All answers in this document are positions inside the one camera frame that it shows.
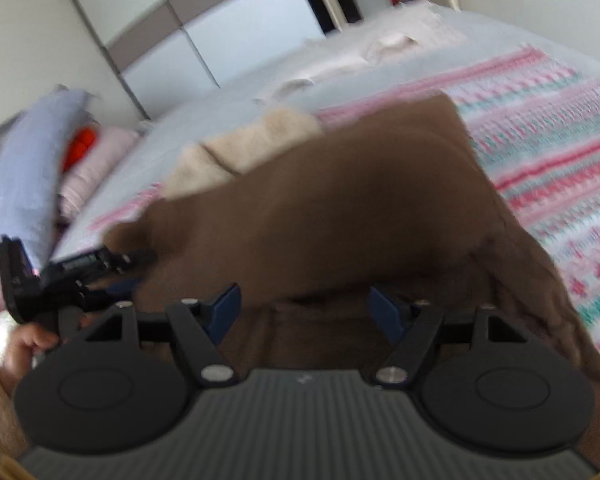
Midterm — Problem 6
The white folded towel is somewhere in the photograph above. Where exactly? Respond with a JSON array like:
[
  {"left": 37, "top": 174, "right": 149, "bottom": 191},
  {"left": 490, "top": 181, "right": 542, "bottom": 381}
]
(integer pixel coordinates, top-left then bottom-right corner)
[{"left": 254, "top": 0, "right": 466, "bottom": 104}]

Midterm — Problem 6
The brown coat with fur collar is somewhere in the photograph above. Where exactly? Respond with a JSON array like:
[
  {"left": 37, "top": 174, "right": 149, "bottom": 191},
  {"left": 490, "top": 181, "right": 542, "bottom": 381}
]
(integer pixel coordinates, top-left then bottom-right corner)
[{"left": 101, "top": 90, "right": 600, "bottom": 470}]

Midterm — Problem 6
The red plush toy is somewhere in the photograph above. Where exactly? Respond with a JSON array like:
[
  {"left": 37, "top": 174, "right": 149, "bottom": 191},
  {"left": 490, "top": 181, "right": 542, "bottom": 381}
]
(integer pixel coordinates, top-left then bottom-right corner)
[{"left": 62, "top": 126, "right": 98, "bottom": 174}]

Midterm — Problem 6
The white sliding wardrobe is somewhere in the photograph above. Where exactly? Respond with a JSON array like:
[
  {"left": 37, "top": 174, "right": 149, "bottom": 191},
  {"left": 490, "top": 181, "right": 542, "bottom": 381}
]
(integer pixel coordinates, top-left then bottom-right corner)
[{"left": 72, "top": 0, "right": 346, "bottom": 119}]

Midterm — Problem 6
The person left hand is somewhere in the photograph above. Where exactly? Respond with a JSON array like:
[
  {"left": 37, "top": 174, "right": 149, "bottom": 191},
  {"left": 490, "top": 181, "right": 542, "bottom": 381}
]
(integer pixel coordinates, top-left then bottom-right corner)
[{"left": 0, "top": 323, "right": 60, "bottom": 460}]

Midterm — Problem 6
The grey bed sheet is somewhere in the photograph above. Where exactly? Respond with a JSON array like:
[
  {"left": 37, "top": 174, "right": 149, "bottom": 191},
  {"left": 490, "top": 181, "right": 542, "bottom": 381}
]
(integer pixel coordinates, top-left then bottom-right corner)
[{"left": 52, "top": 8, "right": 588, "bottom": 259}]

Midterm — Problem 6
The grey folded blanket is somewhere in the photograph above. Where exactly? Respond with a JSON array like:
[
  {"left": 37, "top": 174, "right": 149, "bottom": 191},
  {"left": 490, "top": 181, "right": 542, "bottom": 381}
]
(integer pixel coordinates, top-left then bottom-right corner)
[{"left": 0, "top": 89, "right": 91, "bottom": 270}]

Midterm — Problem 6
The pink patterned blanket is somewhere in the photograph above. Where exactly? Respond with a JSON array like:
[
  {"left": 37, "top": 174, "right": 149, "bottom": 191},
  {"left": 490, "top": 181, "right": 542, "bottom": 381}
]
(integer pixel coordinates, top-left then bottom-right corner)
[{"left": 86, "top": 44, "right": 600, "bottom": 376}]

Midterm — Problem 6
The pink pillow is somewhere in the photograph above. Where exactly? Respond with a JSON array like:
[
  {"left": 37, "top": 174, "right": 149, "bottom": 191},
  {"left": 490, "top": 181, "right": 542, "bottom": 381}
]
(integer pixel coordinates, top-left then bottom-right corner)
[{"left": 58, "top": 124, "right": 140, "bottom": 224}]

